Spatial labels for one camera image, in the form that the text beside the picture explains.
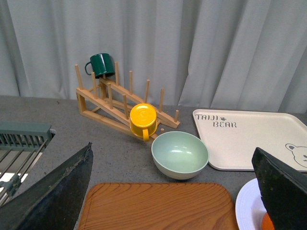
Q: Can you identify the dark green mug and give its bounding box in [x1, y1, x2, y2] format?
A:
[84, 53, 115, 79]

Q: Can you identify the grey curtain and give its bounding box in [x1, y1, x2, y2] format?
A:
[0, 0, 307, 113]

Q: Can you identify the wooden peg drying rack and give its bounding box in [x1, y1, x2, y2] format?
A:
[74, 61, 180, 142]

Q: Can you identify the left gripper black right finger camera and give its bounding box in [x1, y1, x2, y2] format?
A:
[252, 147, 307, 230]

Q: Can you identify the wooden cutting board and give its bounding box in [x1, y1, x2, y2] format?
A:
[78, 183, 238, 230]

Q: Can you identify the orange mandarin fruit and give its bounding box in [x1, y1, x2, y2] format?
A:
[261, 212, 275, 230]

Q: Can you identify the yellow mug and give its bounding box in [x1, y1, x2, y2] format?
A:
[130, 103, 157, 141]

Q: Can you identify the white ridged plate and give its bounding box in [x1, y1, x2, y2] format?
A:
[235, 178, 266, 230]

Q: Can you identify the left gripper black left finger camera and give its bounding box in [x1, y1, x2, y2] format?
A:
[0, 143, 93, 230]

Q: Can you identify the grey-green dish rack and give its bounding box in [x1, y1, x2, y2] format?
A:
[0, 121, 54, 206]

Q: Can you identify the light green bowl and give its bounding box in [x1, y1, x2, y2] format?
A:
[151, 131, 210, 180]

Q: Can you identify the cream bear tray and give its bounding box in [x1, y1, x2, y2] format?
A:
[193, 109, 307, 172]

